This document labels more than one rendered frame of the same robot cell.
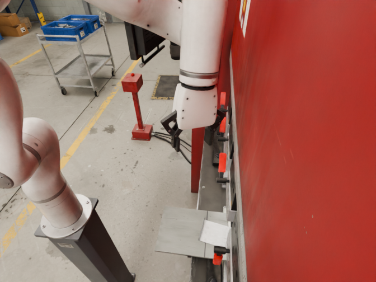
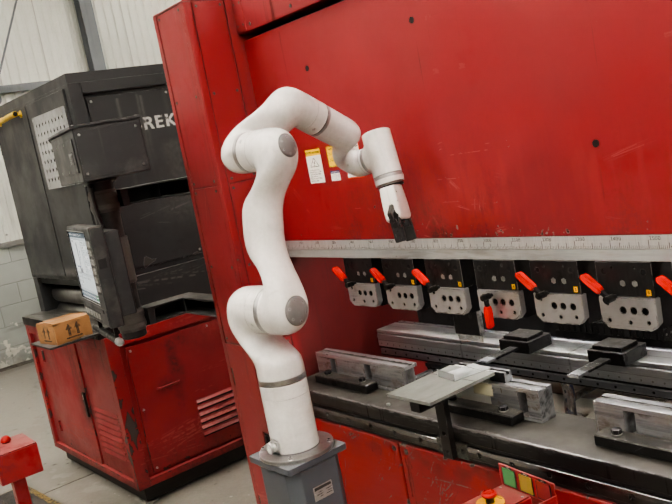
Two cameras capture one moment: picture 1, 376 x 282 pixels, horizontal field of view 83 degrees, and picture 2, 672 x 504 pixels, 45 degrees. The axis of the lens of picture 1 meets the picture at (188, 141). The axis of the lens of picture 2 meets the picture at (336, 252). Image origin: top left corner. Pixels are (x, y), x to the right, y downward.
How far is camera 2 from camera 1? 2.02 m
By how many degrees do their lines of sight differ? 51
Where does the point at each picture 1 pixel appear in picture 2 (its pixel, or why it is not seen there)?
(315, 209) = (505, 138)
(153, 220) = not seen: outside the picture
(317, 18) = (465, 106)
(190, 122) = (403, 211)
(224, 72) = not seen: hidden behind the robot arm
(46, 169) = (281, 341)
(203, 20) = (388, 139)
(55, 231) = (310, 452)
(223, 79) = not seen: hidden behind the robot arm
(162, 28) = (346, 161)
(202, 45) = (392, 153)
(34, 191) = (295, 357)
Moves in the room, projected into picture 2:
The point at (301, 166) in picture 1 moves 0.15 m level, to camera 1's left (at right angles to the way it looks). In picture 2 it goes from (493, 139) to (459, 147)
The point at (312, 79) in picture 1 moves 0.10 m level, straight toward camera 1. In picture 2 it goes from (477, 118) to (492, 116)
